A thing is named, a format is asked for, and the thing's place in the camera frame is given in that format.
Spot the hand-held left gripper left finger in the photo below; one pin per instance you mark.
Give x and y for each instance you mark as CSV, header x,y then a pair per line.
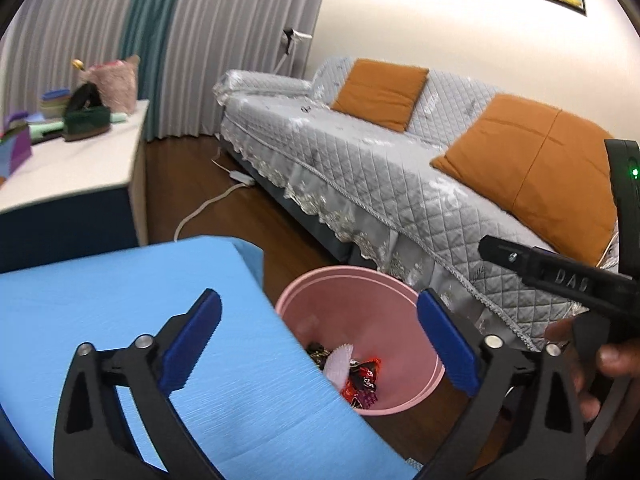
x,y
192,345

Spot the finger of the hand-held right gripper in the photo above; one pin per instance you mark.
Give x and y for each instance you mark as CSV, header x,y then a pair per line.
x,y
505,252

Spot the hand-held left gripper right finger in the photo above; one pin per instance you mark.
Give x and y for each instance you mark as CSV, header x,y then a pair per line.
x,y
450,345

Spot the red plastic bag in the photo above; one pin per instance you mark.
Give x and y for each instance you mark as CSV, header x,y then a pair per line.
x,y
372,364

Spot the pink plastic bin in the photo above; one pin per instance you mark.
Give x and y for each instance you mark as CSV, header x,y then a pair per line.
x,y
350,310

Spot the dark patterned snack wrapper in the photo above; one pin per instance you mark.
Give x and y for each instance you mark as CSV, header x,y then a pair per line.
x,y
316,353

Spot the person's right hand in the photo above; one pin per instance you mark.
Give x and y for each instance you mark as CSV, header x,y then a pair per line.
x,y
620,357

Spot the orange cushion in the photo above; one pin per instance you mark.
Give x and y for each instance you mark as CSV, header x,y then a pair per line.
x,y
525,175
380,92

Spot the blue tablecloth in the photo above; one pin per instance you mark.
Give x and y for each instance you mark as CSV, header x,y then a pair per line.
x,y
100,300

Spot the grey quilted sofa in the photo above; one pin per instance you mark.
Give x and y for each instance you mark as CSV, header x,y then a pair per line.
x,y
375,185

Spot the white-topped coffee table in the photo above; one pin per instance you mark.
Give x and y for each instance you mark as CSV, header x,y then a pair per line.
x,y
75,170

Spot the multicoloured rectangular box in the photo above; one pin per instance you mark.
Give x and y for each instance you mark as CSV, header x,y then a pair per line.
x,y
17,152

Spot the stack of coloured bowls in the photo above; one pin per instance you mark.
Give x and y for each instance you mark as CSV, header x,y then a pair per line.
x,y
52,102

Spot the purple plastic object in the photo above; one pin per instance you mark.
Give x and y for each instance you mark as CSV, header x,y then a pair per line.
x,y
15,121

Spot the small yellow toy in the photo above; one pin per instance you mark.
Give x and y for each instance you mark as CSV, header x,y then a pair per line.
x,y
77,64

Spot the teal curtain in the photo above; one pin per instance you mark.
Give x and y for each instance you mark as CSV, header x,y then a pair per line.
x,y
150,35

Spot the grey curtain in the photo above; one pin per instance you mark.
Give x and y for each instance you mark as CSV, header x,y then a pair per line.
x,y
240,25
65,25

